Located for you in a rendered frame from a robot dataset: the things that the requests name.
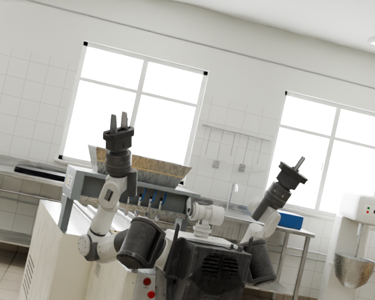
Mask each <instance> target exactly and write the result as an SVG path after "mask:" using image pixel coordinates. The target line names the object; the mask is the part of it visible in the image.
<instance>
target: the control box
mask: <svg viewBox="0 0 375 300"><path fill-rule="evenodd" d="M146 278H149V279H150V280H151V283H150V284H149V285H145V284H144V283H143V281H144V280H145V279H146ZM150 291H153V292H154V293H155V275H154V274H146V273H137V278H136V283H135V288H134V292H133V297H132V300H155V297H153V298H149V297H148V293H149V292H150Z"/></svg>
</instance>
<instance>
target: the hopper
mask: <svg viewBox="0 0 375 300"><path fill-rule="evenodd" d="M87 147H88V150H89V156H90V161H91V165H92V170H93V171H95V172H97V173H100V174H106V175H109V173H108V172H106V169H105V167H106V163H105V158H106V150H107V149H106V148H103V147H100V146H94V145H89V144H88V145H87ZM132 168H135V169H137V181H139V182H145V183H150V184H154V185H160V186H165V187H169V188H176V187H177V186H178V185H179V183H180V182H181V181H182V180H183V179H184V177H185V176H186V175H187V174H188V172H189V171H190V170H191V169H192V167H189V166H186V165H181V164H178V163H174V162H169V161H164V160H158V159H155V158H150V157H144V156H141V155H136V154H132Z"/></svg>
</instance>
